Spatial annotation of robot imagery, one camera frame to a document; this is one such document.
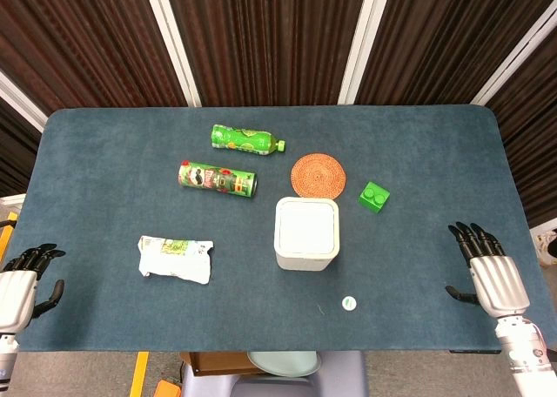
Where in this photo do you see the green toy building block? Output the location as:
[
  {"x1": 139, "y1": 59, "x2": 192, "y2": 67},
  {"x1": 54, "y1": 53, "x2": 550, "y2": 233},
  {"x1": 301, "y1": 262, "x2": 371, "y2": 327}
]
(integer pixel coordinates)
[{"x1": 358, "y1": 180, "x2": 391, "y2": 215}]

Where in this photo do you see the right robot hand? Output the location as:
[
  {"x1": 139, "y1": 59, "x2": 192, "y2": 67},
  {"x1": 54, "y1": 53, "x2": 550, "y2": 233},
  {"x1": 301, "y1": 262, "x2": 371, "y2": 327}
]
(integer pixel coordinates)
[{"x1": 444, "y1": 221, "x2": 531, "y2": 319}]

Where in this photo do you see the white ceramic plate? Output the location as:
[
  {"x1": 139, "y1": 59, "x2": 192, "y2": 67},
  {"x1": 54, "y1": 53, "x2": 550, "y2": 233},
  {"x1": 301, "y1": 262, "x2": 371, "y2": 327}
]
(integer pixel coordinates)
[{"x1": 246, "y1": 351, "x2": 322, "y2": 378}]

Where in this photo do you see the blue felt table mat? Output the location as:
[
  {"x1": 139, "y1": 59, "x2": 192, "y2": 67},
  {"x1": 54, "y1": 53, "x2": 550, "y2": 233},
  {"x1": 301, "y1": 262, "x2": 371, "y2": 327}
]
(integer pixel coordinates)
[{"x1": 2, "y1": 104, "x2": 537, "y2": 353}]

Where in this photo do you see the green plastic bottle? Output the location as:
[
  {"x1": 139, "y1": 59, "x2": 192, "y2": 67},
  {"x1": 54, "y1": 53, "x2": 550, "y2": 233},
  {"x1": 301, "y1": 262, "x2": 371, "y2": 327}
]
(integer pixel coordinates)
[{"x1": 211, "y1": 124, "x2": 287, "y2": 156}]

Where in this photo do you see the crumpled white snack wrapper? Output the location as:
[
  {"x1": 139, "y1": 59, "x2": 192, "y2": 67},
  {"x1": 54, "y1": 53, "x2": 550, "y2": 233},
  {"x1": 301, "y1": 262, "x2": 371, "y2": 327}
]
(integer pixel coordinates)
[{"x1": 138, "y1": 235, "x2": 215, "y2": 286}]

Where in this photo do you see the grey plastic stool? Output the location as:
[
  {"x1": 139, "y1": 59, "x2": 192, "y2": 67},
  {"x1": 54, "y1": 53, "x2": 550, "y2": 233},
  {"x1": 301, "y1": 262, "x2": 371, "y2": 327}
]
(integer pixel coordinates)
[{"x1": 180, "y1": 351, "x2": 370, "y2": 397}]

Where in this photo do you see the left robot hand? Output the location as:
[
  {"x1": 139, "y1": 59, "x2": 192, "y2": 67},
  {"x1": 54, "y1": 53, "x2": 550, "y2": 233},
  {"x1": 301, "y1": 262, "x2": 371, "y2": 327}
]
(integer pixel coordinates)
[{"x1": 0, "y1": 242, "x2": 67, "y2": 333}]

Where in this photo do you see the white plastic bin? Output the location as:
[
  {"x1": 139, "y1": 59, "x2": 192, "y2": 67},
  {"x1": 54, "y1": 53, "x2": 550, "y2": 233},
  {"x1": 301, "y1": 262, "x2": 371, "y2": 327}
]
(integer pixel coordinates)
[{"x1": 272, "y1": 196, "x2": 341, "y2": 273}]

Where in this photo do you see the orange woven coaster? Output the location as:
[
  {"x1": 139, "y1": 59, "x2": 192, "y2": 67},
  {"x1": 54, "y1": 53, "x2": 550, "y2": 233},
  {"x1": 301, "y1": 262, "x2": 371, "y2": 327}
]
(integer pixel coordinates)
[{"x1": 291, "y1": 151, "x2": 348, "y2": 200}]

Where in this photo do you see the white sneaker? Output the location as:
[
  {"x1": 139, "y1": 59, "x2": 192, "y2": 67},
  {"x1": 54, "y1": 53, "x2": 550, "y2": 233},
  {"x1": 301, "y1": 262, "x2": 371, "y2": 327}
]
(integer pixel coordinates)
[{"x1": 537, "y1": 229, "x2": 557, "y2": 267}]

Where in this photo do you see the green chips can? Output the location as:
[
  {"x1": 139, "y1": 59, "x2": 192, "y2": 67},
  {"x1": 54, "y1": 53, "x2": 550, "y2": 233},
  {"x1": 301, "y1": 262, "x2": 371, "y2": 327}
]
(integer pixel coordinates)
[{"x1": 178, "y1": 159, "x2": 258, "y2": 200}]

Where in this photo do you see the orange box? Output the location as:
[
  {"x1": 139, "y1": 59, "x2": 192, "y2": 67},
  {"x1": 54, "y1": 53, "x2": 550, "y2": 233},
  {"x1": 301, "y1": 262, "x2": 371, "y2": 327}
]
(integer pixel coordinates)
[{"x1": 154, "y1": 379, "x2": 182, "y2": 397}]

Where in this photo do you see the brown cardboard box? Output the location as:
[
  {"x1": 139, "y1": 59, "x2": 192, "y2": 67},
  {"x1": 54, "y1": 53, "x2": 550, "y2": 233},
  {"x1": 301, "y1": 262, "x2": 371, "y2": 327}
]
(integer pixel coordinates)
[{"x1": 180, "y1": 351, "x2": 266, "y2": 378}]

